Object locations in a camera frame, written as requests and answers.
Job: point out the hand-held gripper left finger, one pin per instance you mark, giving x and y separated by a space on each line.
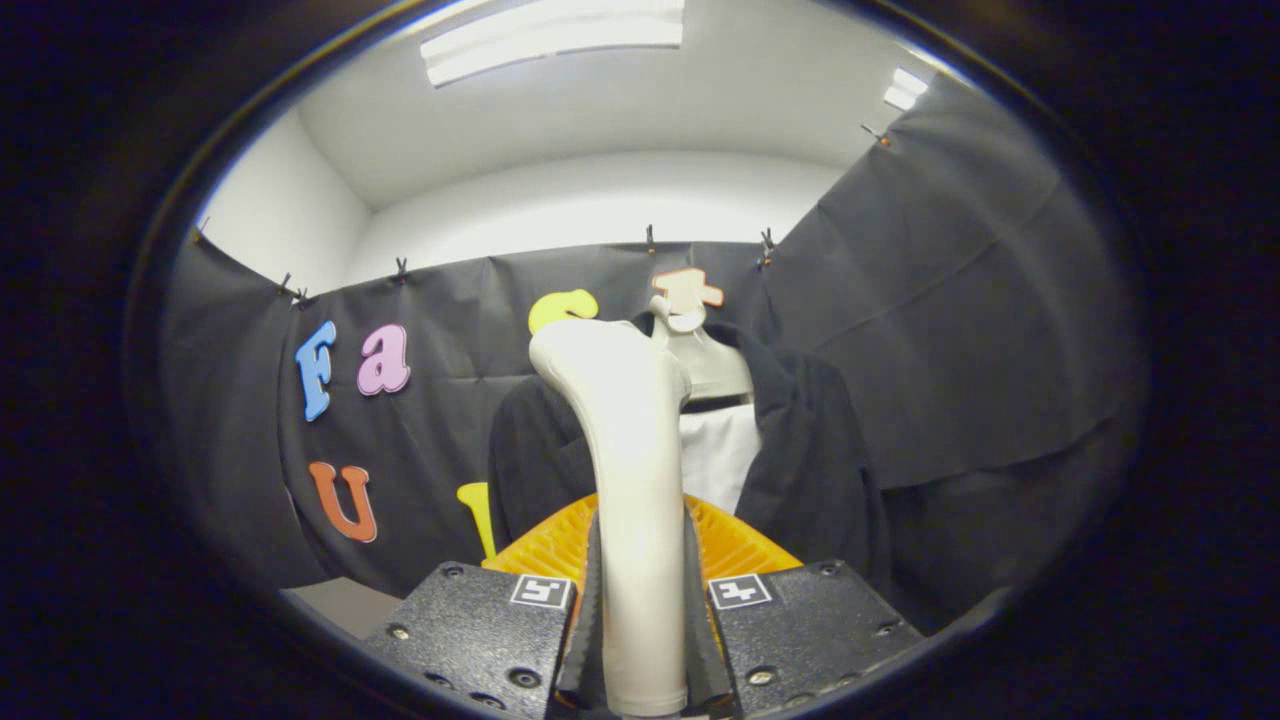
585 640

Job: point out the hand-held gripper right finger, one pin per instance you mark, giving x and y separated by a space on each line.
702 640

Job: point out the white garment steamer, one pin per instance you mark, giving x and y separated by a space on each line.
635 480

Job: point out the black blazer jacket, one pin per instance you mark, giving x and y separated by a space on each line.
810 470

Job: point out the white mannequin torso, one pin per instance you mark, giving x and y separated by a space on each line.
715 450

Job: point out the row of black cloth clips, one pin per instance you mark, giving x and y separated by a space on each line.
650 238

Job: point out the black backdrop cloth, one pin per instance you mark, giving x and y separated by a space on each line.
950 300

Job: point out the ceiling light panel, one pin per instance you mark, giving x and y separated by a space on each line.
550 40
905 90

